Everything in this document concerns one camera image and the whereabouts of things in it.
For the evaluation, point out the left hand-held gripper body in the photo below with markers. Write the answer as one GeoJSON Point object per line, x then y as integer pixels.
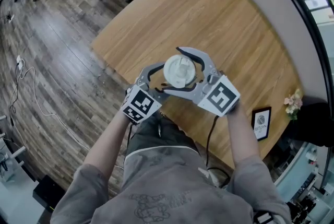
{"type": "Point", "coordinates": [142, 103]}

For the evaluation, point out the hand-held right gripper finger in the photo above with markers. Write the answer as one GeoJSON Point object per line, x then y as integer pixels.
{"type": "Point", "coordinates": [182, 93]}
{"type": "Point", "coordinates": [206, 59]}

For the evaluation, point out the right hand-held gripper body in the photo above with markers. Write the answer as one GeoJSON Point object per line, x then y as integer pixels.
{"type": "Point", "coordinates": [219, 97]}

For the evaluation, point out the white bottle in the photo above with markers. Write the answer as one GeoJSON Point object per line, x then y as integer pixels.
{"type": "Point", "coordinates": [174, 82]}

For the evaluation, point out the white bottle lid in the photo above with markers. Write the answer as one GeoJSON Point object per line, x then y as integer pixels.
{"type": "Point", "coordinates": [180, 67]}

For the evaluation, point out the person's right forearm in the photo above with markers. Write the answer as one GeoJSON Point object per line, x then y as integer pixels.
{"type": "Point", "coordinates": [241, 136]}

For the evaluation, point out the person's left forearm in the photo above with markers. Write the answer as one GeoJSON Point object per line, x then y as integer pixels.
{"type": "Point", "coordinates": [109, 142]}

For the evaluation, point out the dark shorts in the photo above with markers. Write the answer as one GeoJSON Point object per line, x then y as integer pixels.
{"type": "Point", "coordinates": [156, 134]}

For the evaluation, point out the black framed picture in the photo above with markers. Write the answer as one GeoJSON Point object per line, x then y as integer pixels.
{"type": "Point", "coordinates": [261, 123]}

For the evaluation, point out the pale flower bouquet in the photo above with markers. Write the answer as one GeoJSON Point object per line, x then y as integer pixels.
{"type": "Point", "coordinates": [293, 104]}

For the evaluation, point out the grey printed shirt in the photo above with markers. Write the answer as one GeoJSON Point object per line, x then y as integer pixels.
{"type": "Point", "coordinates": [167, 191]}

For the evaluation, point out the black bulky object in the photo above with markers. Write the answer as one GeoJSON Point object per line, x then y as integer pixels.
{"type": "Point", "coordinates": [310, 123]}

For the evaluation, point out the white power adapter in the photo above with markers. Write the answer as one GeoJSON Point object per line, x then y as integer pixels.
{"type": "Point", "coordinates": [19, 61]}

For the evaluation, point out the black box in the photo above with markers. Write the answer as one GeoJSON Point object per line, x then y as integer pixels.
{"type": "Point", "coordinates": [48, 193]}

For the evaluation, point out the white desk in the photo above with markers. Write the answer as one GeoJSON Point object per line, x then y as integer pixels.
{"type": "Point", "coordinates": [18, 202]}

